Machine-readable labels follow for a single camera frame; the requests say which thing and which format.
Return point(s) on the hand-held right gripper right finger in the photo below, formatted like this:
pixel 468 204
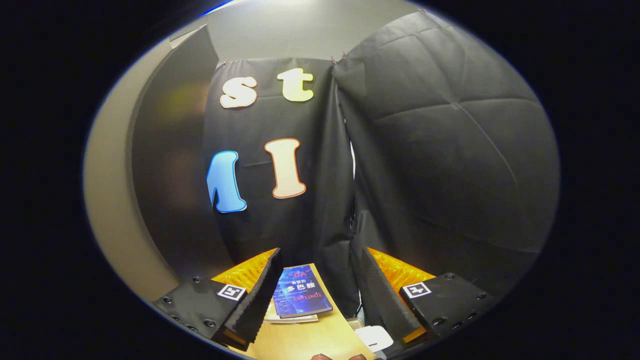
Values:
pixel 382 295

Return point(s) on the black backdrop cloth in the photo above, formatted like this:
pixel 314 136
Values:
pixel 440 160

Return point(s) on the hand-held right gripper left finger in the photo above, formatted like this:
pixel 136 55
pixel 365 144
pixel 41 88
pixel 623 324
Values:
pixel 262 295

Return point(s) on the white flat object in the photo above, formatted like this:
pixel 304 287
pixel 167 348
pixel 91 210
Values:
pixel 374 337

